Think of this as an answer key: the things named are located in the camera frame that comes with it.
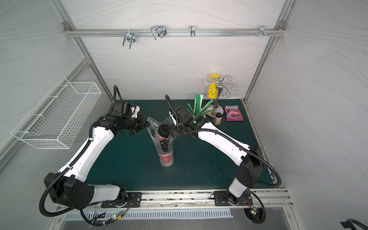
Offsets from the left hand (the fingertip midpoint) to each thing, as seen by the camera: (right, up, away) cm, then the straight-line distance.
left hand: (148, 123), depth 76 cm
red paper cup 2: (+10, -19, +1) cm, 22 cm away
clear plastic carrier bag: (+1, -2, +5) cm, 5 cm away
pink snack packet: (+56, +6, +32) cm, 65 cm away
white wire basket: (-43, +2, -8) cm, 43 cm away
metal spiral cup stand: (+43, +24, +14) cm, 51 cm away
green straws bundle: (+29, +7, +22) cm, 37 cm away
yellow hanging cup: (+40, +21, +31) cm, 55 cm away
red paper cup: (+8, -5, +4) cm, 10 cm away
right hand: (+14, -2, +2) cm, 14 cm away
